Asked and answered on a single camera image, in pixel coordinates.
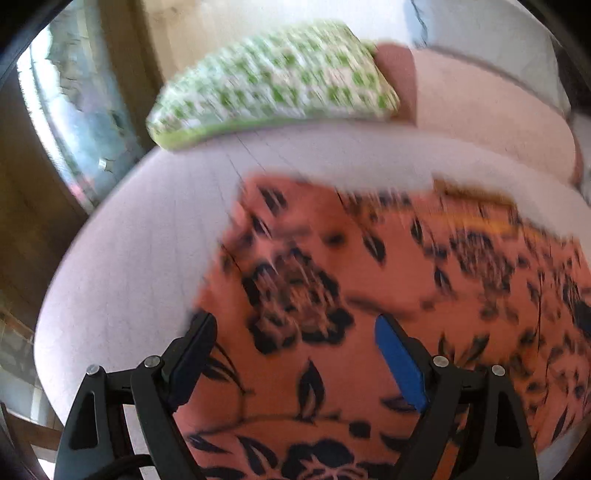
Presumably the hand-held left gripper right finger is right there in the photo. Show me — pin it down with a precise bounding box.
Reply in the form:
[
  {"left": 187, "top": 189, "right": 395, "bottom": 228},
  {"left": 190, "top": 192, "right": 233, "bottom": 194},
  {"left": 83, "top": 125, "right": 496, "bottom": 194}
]
[{"left": 375, "top": 314, "right": 541, "bottom": 480}]

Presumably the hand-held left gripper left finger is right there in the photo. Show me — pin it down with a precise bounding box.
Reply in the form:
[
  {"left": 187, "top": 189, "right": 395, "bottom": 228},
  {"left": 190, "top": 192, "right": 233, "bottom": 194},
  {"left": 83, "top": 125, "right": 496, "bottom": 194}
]
[{"left": 54, "top": 311, "right": 218, "bottom": 480}]

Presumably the orange floral garment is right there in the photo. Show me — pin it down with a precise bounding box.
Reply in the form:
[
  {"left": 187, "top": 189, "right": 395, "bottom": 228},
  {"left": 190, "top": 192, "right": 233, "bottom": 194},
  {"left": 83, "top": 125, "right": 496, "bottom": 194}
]
[{"left": 182, "top": 173, "right": 591, "bottom": 480}]

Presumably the yellow cloth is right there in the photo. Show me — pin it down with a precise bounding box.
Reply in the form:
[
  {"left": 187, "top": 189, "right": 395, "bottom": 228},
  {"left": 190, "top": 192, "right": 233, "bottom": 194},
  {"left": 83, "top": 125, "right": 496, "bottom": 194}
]
[{"left": 436, "top": 180, "right": 546, "bottom": 241}]

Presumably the pale pink pillow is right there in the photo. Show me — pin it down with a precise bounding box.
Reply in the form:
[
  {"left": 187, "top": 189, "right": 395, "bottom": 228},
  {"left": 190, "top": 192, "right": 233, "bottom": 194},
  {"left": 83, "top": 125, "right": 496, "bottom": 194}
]
[{"left": 376, "top": 41, "right": 585, "bottom": 185}]

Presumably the glass window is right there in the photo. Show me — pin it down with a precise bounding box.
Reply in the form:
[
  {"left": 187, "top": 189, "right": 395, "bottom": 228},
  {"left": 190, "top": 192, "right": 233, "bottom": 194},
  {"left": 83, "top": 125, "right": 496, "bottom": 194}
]
[{"left": 16, "top": 18, "right": 148, "bottom": 213}]

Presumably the green checkered pillow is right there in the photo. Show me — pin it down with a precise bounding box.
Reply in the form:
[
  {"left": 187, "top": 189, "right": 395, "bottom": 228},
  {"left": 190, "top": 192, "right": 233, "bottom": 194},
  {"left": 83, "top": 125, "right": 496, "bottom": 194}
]
[{"left": 145, "top": 19, "right": 402, "bottom": 151}]

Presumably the grey pillow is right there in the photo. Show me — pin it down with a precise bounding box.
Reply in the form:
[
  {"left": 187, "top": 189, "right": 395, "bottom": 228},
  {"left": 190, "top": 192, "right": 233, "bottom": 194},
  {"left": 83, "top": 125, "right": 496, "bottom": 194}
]
[{"left": 406, "top": 0, "right": 573, "bottom": 116}]

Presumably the wooden window frame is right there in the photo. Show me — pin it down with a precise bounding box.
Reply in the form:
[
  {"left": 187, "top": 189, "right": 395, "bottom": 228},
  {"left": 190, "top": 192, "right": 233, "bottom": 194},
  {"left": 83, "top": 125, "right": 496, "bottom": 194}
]
[{"left": 0, "top": 0, "right": 162, "bottom": 324}]

